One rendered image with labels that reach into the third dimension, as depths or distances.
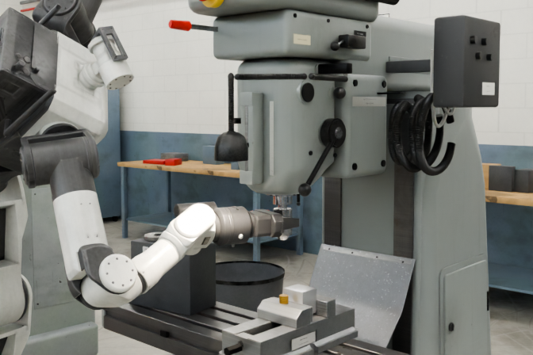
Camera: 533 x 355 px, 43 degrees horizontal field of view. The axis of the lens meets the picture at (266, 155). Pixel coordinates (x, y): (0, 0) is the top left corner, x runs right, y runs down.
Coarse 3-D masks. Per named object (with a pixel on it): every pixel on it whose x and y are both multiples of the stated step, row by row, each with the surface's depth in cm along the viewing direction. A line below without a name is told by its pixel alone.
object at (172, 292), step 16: (144, 240) 196; (192, 256) 185; (208, 256) 191; (176, 272) 187; (192, 272) 186; (208, 272) 192; (160, 288) 191; (176, 288) 188; (192, 288) 186; (208, 288) 192; (144, 304) 194; (160, 304) 191; (176, 304) 188; (192, 304) 186; (208, 304) 192
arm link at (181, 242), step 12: (204, 204) 153; (180, 216) 148; (192, 216) 149; (204, 216) 150; (168, 228) 147; (180, 228) 146; (192, 228) 147; (204, 228) 148; (168, 240) 146; (180, 240) 145; (192, 240) 146; (180, 252) 146
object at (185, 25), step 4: (172, 20) 149; (176, 20) 150; (168, 24) 150; (172, 24) 149; (176, 24) 150; (180, 24) 150; (184, 24) 151; (188, 24) 152; (192, 24) 154; (172, 28) 150; (176, 28) 150; (180, 28) 151; (184, 28) 151; (188, 28) 152; (192, 28) 154; (196, 28) 155; (200, 28) 155; (204, 28) 156; (208, 28) 157; (212, 28) 158; (216, 28) 159
